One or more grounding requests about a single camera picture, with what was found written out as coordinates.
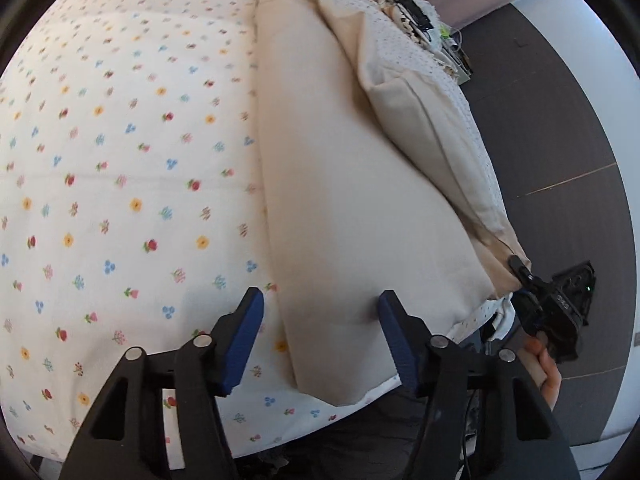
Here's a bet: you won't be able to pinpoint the white box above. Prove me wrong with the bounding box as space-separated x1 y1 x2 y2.
449 52 474 82

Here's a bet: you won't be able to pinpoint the white floral bedsheet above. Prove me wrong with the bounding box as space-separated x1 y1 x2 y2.
0 0 517 471

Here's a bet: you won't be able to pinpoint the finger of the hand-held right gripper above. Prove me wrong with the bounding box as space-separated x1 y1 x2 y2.
507 255 552 288
511 287 547 337

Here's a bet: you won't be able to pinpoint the pile of cables and chargers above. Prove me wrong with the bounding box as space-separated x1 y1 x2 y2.
377 0 474 86

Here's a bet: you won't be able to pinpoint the person's dark pants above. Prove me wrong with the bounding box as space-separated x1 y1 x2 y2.
240 330 506 480

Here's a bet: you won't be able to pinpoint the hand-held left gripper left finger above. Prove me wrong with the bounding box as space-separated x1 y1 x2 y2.
59 287 265 480

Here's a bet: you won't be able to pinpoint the tangle of black cables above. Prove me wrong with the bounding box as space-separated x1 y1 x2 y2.
387 0 438 43

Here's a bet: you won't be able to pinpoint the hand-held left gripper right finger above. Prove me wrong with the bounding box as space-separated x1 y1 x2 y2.
378 290 583 480

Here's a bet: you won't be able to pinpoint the beige collared shirt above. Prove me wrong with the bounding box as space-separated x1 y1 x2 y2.
249 0 532 407

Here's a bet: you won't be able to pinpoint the person's right hand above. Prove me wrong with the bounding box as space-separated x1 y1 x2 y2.
515 337 562 412

